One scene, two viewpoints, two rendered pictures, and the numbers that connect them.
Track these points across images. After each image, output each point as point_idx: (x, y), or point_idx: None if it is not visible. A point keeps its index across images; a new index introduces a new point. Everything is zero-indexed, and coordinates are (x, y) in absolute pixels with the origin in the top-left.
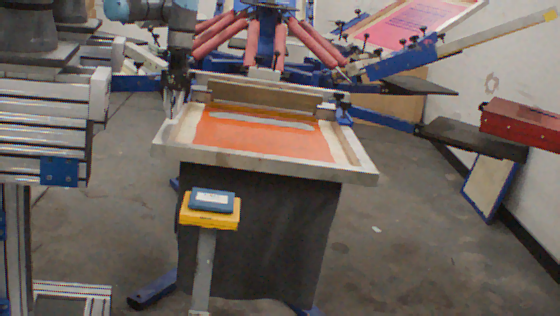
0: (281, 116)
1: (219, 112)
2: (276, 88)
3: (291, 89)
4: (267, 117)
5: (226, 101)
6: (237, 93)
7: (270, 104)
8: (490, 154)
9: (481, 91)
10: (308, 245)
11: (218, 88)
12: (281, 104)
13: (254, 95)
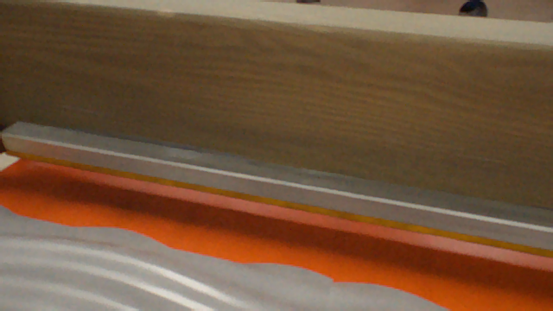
0: (498, 244)
1: (6, 242)
2: (477, 23)
3: (533, 4)
4: (384, 247)
5: (77, 145)
6: (143, 84)
7: (409, 169)
8: None
9: None
10: None
11: (10, 49)
12: (515, 173)
13: (271, 98)
